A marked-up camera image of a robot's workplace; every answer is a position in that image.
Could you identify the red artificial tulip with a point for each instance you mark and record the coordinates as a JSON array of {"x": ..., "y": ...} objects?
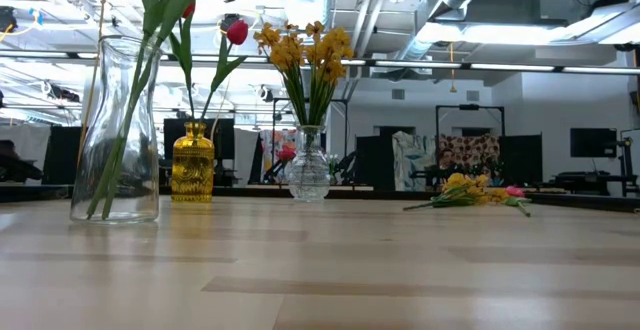
[
  {"x": 515, "y": 191},
  {"x": 189, "y": 11},
  {"x": 237, "y": 32}
]

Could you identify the tall clear glass vase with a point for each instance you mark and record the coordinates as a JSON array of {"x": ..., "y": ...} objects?
[{"x": 140, "y": 120}]

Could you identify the ribbed clear glass vase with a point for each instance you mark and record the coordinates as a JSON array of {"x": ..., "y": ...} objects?
[{"x": 309, "y": 175}]

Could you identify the amber glass bottle vase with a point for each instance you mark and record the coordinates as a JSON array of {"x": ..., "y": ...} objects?
[{"x": 192, "y": 170}]

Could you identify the black partition panel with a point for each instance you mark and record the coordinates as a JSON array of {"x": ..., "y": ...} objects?
[
  {"x": 372, "y": 165},
  {"x": 225, "y": 140},
  {"x": 522, "y": 165}
]

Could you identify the white teal patterned cloth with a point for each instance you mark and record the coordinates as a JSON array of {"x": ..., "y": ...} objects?
[{"x": 412, "y": 160}]

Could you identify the person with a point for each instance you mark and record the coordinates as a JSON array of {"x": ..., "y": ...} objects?
[{"x": 446, "y": 159}]

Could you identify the brown floral patterned cloth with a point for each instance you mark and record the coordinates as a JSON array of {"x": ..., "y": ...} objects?
[{"x": 475, "y": 147}]

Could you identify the long linear ceiling light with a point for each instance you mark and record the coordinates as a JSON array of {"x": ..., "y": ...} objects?
[{"x": 450, "y": 65}]

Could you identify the black background desk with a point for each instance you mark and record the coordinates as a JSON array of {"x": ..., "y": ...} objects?
[{"x": 590, "y": 177}]

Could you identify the white hanging sheet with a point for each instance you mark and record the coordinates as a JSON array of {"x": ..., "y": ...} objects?
[{"x": 30, "y": 132}]

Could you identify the black metal rig frame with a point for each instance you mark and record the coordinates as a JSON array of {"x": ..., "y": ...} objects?
[
  {"x": 470, "y": 106},
  {"x": 340, "y": 100}
]

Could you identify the black ceiling camera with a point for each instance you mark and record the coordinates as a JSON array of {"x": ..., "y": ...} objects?
[{"x": 226, "y": 18}]

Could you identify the black wall monitor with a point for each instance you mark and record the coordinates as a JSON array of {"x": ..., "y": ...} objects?
[{"x": 593, "y": 143}]

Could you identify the black metal table frame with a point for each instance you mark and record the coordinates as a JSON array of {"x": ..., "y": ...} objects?
[{"x": 30, "y": 193}]

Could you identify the black camera on stand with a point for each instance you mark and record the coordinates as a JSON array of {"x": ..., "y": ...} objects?
[{"x": 626, "y": 145}]

